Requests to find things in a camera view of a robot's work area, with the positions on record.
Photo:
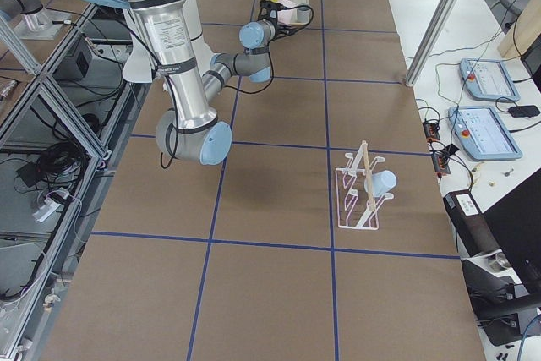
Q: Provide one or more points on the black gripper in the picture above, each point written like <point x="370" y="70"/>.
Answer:
<point x="282" y="26"/>

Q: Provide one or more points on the pink plastic cup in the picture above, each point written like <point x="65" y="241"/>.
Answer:
<point x="287" y="15"/>

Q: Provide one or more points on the light blue plastic cup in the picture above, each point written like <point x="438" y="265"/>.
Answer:
<point x="383" y="182"/>

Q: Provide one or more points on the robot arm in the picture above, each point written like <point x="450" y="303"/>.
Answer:
<point x="191" y="129"/>

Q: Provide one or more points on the grey plastic cup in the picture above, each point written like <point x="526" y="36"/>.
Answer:
<point x="304" y="14"/>

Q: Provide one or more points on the cream bunny serving tray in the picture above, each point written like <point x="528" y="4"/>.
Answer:
<point x="296" y="1"/>

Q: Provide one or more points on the far teach pendant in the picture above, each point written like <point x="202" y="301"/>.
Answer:
<point x="488" y="80"/>

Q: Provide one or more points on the teach pendant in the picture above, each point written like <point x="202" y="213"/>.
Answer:
<point x="482" y="134"/>
<point x="488" y="80"/>

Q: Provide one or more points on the near teach pendant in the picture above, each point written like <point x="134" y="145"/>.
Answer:
<point x="482" y="134"/>

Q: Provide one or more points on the black power adapter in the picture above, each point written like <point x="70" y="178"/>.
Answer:
<point x="524" y="111"/>

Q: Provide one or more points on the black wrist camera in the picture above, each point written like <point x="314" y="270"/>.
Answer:
<point x="267" y="11"/>

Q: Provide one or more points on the aluminium frame post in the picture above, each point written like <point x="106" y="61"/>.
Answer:
<point x="436" y="25"/>

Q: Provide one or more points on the white wire cup rack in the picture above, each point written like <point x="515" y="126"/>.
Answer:
<point x="356" y="207"/>

